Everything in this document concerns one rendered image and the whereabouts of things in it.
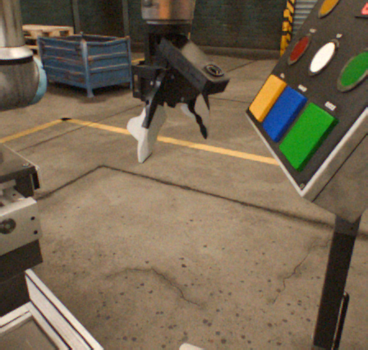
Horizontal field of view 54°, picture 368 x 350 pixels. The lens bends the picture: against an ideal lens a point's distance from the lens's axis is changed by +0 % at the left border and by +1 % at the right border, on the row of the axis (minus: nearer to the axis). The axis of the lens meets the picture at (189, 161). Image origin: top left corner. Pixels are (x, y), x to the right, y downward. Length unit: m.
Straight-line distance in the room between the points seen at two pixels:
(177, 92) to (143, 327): 1.16
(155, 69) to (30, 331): 1.02
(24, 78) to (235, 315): 1.18
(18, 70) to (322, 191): 0.71
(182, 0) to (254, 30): 8.07
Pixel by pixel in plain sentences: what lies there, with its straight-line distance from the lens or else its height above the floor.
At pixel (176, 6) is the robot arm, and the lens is 0.54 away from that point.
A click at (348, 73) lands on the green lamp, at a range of 0.48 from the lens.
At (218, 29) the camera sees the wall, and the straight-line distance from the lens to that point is 8.92.
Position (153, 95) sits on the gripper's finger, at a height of 1.04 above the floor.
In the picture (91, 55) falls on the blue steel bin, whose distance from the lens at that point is 5.04.
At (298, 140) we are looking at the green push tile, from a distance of 0.48.
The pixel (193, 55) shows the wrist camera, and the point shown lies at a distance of 0.53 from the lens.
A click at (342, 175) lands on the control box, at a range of 0.44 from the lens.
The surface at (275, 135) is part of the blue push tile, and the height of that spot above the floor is 0.99.
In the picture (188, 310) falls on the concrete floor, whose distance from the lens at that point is 1.61.
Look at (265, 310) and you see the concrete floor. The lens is 1.64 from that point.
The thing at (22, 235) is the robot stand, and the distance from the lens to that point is 0.86.
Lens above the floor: 1.16
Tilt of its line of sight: 24 degrees down
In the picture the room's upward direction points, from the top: straight up
